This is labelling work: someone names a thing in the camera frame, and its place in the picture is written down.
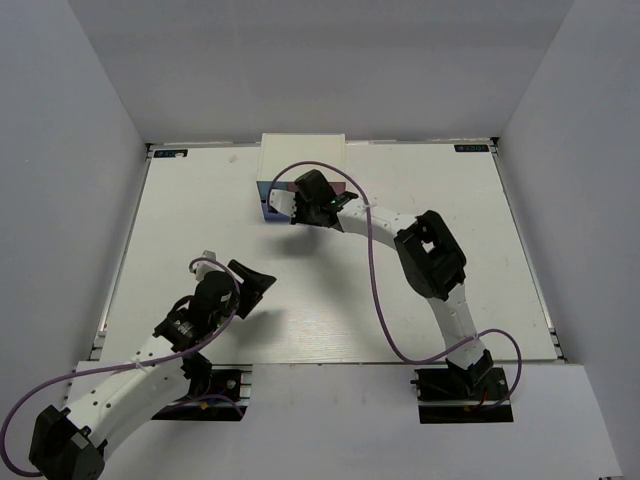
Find pink drawer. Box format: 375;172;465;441
329;182;347;195

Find purple-blue wide drawer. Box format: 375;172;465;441
261;204;292;223

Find light blue small drawer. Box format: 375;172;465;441
256;181;279;206

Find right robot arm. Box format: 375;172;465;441
289;169;493;399

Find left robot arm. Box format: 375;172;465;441
29;257;276;479

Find white drawer cabinet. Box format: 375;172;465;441
255;132;347;224

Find left blue corner label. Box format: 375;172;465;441
153;149;188;158

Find blue corner label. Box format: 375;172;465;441
153;149;188;158
454;144;490;153

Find right blue corner label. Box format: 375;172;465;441
454;144;490;153

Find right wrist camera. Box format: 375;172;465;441
267;189;297;219

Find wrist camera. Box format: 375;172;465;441
267;189;297;219
188;250;221;282

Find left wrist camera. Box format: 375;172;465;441
188;250;221;282

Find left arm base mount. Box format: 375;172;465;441
152;365;253;422

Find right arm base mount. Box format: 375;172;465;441
411;367;514;425

